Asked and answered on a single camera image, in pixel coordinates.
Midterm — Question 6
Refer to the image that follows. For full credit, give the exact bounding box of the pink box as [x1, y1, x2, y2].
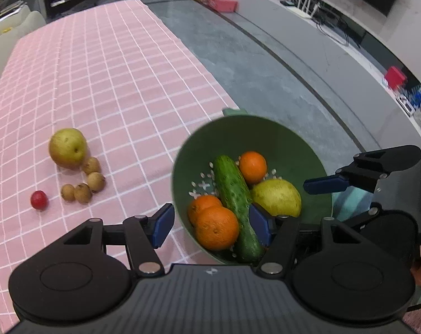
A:
[208, 0, 239, 13]

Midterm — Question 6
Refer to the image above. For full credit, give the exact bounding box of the white television console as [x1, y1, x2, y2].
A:
[193, 0, 421, 154]

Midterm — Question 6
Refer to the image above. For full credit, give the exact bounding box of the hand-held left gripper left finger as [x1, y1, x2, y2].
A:
[45, 203, 176, 277]

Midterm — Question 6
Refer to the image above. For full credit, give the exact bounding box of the orange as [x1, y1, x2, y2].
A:
[195, 205, 240, 251]
[239, 151, 268, 185]
[188, 195, 223, 227]

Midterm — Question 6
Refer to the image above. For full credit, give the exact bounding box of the red box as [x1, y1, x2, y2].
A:
[385, 66, 406, 91]

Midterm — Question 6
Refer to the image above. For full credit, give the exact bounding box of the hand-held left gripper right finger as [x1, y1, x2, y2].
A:
[249, 203, 369, 276]

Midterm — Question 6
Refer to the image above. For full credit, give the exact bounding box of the white router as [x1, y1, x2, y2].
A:
[296, 0, 320, 19]

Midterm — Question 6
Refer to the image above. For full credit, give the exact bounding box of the green cucumber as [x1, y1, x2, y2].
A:
[214, 155, 266, 264]

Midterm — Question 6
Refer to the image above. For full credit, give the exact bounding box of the pink checked tablecloth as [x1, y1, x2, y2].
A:
[0, 0, 247, 328]

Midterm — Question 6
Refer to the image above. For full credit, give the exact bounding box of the green colander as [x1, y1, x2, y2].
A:
[171, 107, 334, 266]

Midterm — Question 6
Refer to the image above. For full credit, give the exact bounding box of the red cherry tomato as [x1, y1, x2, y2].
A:
[30, 190, 49, 210]

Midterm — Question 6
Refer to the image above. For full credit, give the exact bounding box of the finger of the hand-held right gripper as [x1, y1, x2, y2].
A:
[303, 145, 421, 195]
[346, 208, 381, 229]

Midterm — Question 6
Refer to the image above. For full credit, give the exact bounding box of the yellow-green pear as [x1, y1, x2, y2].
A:
[251, 178, 302, 218]
[49, 128, 88, 170]

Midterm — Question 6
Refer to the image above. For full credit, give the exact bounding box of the brown longan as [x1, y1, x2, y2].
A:
[74, 183, 93, 204]
[87, 172, 106, 192]
[81, 157, 101, 175]
[60, 184, 76, 202]

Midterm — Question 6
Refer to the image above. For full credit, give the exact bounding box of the beige sofa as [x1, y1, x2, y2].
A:
[0, 10, 47, 98]

